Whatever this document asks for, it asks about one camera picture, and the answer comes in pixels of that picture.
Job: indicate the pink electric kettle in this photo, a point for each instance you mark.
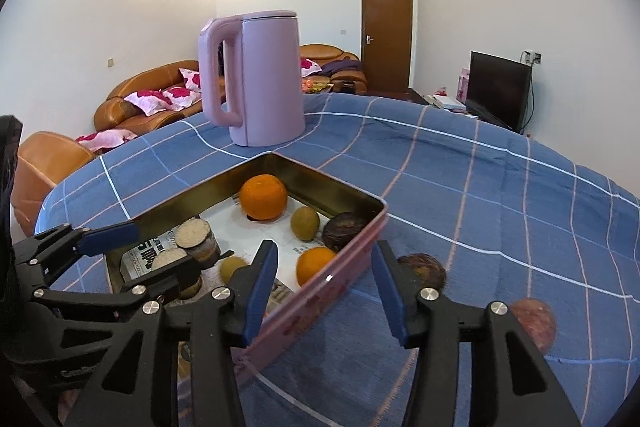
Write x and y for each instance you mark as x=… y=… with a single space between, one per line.
x=265 y=77

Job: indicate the white papers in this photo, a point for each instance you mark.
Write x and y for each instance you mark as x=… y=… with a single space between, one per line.
x=446 y=102

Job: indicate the brown wooden door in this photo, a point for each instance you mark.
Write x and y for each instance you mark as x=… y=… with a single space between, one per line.
x=386 y=37

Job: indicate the kiwi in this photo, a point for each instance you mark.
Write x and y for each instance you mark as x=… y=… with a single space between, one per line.
x=232 y=266
x=305 y=223

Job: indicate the dark television stand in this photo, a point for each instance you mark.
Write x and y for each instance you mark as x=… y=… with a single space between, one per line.
x=417 y=96

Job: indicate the purple cloth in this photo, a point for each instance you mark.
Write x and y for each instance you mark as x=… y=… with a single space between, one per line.
x=342 y=68

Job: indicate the dark brown round root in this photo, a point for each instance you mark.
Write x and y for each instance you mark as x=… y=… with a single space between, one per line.
x=345 y=229

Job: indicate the blue checked blanket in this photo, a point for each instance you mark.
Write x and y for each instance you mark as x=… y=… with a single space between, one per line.
x=500 y=227

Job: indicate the wall power outlet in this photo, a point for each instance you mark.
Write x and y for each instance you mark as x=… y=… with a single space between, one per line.
x=533 y=56

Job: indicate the black television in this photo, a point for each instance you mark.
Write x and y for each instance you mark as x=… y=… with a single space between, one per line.
x=500 y=89

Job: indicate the orange leather armchair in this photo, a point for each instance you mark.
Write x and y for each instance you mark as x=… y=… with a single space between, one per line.
x=45 y=167

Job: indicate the orange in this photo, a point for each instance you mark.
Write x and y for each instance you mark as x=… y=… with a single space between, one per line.
x=315 y=264
x=263 y=197

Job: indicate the large purple round root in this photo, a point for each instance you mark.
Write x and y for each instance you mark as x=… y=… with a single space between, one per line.
x=537 y=322

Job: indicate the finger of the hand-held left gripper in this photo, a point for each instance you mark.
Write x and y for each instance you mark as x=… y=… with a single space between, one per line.
x=150 y=282
x=112 y=237

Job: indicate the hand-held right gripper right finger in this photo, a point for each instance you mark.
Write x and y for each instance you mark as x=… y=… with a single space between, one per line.
x=387 y=287

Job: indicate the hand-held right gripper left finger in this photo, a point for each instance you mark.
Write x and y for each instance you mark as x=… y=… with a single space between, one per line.
x=260 y=287

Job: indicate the pink floral cushion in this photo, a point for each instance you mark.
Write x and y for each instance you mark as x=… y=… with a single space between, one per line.
x=192 y=79
x=310 y=67
x=176 y=96
x=145 y=102
x=107 y=138

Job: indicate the pink tin box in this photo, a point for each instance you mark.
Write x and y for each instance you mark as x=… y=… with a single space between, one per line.
x=320 y=302

